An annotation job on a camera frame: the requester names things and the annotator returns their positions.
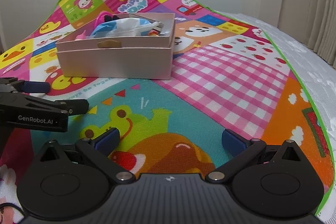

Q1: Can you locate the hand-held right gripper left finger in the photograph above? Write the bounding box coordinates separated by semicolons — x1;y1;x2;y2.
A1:
33;127;134;182

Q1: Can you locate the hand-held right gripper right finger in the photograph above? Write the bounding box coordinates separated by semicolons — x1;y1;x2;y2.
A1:
205;128;306;182

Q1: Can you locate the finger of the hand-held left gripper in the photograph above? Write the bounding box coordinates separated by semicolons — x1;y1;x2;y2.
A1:
20;97;89;115
0;78;51;94

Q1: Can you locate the pink cardboard box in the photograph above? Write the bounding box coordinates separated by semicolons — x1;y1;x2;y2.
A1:
56;13;176;80

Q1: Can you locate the blue plastic packet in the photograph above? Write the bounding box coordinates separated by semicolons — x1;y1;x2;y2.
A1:
92;19;147;37

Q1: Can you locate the pink hair brush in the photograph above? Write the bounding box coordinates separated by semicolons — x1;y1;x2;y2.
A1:
95;11;113;28

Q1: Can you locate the white tissue packet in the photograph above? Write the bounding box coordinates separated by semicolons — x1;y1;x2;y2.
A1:
113;17;158;37

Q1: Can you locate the colourful cartoon play mat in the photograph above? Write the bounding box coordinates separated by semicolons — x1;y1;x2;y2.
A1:
0;0;335;216

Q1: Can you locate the black cable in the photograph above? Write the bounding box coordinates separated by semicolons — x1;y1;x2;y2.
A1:
0;202;25;218

